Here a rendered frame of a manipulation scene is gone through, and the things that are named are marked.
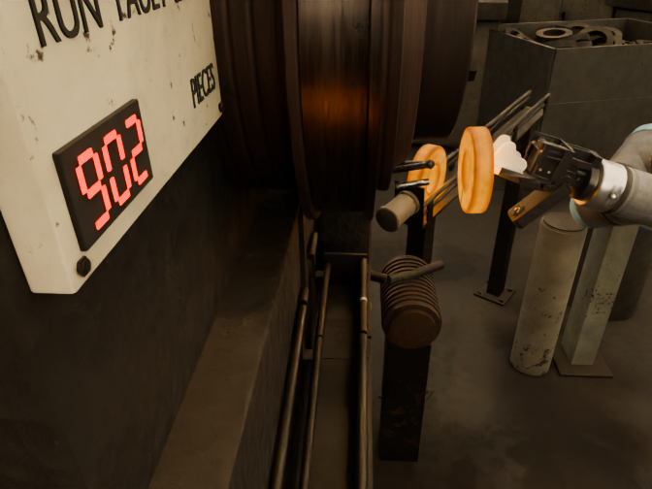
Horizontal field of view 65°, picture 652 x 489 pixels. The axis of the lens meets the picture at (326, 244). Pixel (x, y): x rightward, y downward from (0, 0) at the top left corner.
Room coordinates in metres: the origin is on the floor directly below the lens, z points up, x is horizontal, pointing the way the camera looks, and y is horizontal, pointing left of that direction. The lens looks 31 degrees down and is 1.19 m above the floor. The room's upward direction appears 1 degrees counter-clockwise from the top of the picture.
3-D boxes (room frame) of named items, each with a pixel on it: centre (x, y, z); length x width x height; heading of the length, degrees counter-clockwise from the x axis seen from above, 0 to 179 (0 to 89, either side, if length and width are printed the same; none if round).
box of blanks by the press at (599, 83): (2.98, -1.49, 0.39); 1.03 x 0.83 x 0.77; 101
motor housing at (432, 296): (0.96, -0.19, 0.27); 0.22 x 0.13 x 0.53; 176
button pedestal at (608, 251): (1.26, -0.81, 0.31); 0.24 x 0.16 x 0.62; 176
